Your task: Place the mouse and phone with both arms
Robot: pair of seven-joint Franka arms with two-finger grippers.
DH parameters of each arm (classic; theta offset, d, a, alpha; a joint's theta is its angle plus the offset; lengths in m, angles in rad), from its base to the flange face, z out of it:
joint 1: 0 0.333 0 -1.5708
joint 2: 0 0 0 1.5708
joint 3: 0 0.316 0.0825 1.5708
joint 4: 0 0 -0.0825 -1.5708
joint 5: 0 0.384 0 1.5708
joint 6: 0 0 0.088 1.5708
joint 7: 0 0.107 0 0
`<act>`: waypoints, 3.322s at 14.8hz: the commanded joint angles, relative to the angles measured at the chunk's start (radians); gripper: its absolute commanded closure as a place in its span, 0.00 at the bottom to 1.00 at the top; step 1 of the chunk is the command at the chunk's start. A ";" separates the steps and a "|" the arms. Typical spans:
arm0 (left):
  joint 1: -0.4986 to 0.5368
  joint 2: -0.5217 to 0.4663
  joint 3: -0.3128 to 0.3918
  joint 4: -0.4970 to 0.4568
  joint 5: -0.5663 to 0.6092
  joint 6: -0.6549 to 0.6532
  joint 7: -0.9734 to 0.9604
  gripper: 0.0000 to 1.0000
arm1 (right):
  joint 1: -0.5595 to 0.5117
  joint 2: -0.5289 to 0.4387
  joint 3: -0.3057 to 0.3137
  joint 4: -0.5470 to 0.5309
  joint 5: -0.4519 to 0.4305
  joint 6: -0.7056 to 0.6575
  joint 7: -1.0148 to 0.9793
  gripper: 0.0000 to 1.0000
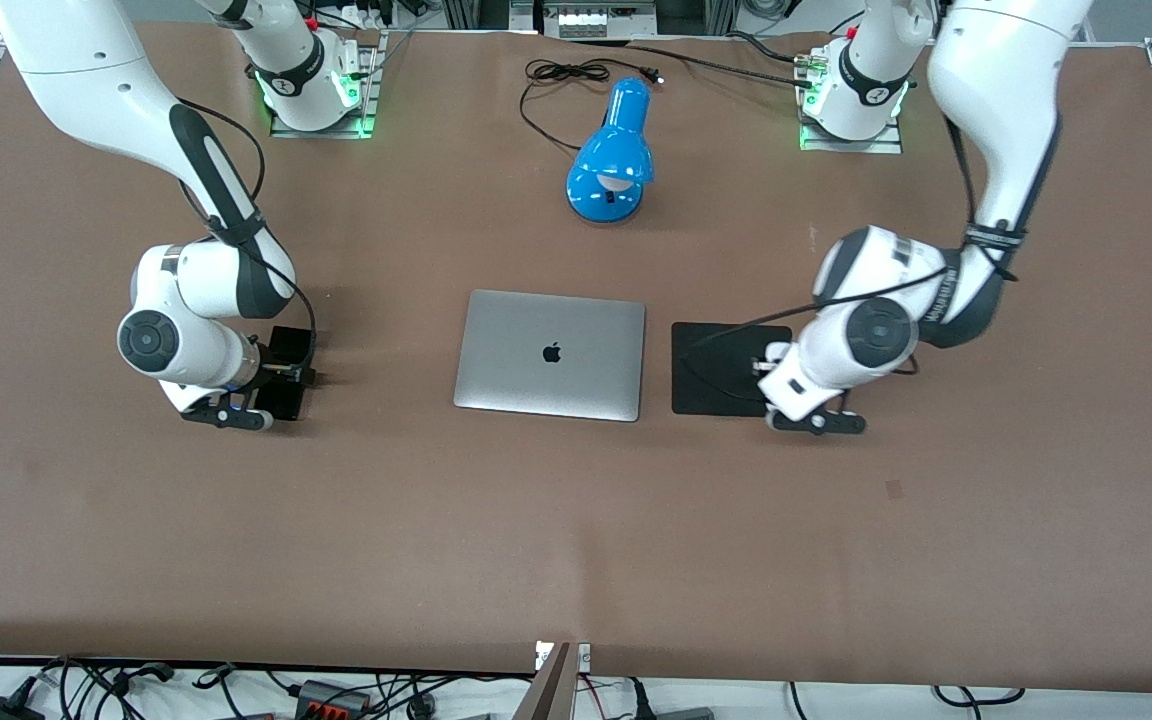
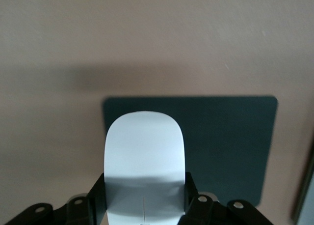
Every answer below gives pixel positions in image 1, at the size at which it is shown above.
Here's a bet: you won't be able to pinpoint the blue desk lamp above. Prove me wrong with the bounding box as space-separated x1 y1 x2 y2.
565 77 655 224

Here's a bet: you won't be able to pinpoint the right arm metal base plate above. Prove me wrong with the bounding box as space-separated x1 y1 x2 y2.
269 28 380 139

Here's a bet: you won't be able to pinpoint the black looped floor cable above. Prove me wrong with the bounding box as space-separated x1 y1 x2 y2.
930 684 1028 708

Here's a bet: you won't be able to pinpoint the white power strip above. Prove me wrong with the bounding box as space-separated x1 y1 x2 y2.
541 0 658 40

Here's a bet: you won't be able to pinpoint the black connector block orange levers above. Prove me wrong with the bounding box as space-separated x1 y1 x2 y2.
294 679 374 720

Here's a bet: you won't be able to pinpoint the black braided table cable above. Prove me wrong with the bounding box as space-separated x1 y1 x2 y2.
626 30 829 91

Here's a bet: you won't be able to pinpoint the white metal post bracket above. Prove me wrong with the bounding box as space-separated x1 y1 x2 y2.
534 640 592 672

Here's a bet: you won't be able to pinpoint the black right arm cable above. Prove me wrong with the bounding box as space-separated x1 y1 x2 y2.
174 98 319 351

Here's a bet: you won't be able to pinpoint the grey aluminium profile post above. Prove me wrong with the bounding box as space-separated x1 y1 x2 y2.
511 641 577 720

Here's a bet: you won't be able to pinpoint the black mouse pad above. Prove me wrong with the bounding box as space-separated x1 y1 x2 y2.
671 322 798 419

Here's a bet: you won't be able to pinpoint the silver closed laptop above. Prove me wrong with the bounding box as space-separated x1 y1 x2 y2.
453 289 647 423

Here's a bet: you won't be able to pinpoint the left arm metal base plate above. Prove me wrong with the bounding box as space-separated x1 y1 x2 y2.
799 50 905 154

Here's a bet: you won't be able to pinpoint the black smartphone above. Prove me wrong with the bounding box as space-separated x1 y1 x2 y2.
254 326 316 422

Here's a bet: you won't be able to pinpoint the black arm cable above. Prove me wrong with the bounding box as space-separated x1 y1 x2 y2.
174 98 319 351
679 118 1029 413

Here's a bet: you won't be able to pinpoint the black lamp power cord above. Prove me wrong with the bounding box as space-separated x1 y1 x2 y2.
519 58 664 153

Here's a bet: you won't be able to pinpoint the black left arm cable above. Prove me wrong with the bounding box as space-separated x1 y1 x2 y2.
679 118 1029 413

